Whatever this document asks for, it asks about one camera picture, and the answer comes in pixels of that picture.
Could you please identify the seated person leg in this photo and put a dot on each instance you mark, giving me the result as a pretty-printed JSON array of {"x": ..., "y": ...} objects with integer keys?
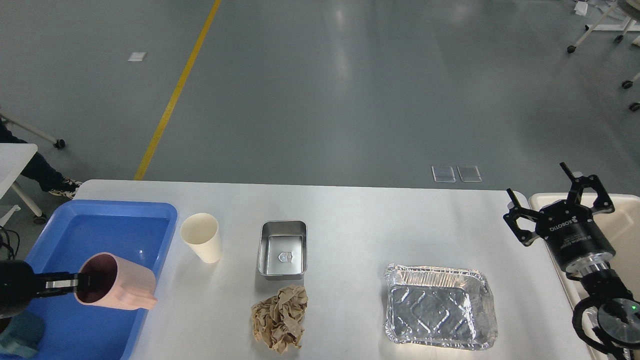
[{"x": 50, "y": 180}]

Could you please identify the beige plastic bin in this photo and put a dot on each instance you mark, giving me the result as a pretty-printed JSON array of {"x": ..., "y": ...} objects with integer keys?
[{"x": 622, "y": 229}]

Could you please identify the white paper cup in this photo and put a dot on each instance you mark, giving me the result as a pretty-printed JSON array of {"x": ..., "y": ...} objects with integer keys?
[{"x": 201, "y": 232}]

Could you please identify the stainless steel rectangular container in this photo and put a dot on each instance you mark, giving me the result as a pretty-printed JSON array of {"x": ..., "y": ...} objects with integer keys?
[{"x": 282, "y": 253}]

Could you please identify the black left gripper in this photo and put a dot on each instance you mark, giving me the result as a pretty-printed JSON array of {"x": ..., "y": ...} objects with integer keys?
[{"x": 18, "y": 286}]

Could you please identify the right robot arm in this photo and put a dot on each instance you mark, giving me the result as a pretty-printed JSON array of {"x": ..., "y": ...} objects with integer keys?
[{"x": 607, "y": 319}]

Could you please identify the left floor plate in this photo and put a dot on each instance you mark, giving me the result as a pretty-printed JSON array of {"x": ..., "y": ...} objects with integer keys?
[{"x": 443, "y": 174}]

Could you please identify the crumpled brown paper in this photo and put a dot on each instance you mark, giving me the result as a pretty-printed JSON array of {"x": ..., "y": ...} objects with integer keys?
[{"x": 277, "y": 321}]

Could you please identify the white cart frame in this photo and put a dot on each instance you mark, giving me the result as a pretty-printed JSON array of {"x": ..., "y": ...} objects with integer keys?
[{"x": 630, "y": 10}]

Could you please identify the rolling rack leg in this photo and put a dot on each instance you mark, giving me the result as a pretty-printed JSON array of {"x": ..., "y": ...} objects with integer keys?
[{"x": 57, "y": 142}]

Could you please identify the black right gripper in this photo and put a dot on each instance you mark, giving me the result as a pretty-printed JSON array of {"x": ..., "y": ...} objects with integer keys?
[{"x": 577, "y": 235}]

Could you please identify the aluminium foil tray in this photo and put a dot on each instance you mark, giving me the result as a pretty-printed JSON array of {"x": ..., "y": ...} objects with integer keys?
[{"x": 441, "y": 307}]

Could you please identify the right floor plate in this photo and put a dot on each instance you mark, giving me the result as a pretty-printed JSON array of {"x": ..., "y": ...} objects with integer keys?
[{"x": 469, "y": 173}]

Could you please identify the blue plastic tray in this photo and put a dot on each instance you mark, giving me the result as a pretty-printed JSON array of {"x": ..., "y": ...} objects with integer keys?
[{"x": 140, "y": 232}]

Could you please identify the floor plate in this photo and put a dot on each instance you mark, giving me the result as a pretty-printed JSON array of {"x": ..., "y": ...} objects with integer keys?
[
  {"x": 469, "y": 173},
  {"x": 443, "y": 174}
]

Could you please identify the pink ribbed mug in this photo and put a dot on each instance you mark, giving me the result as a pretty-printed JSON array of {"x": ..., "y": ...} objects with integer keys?
[{"x": 117, "y": 283}]

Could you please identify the teal mug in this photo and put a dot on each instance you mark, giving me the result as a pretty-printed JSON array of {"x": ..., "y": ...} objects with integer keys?
[{"x": 20, "y": 335}]

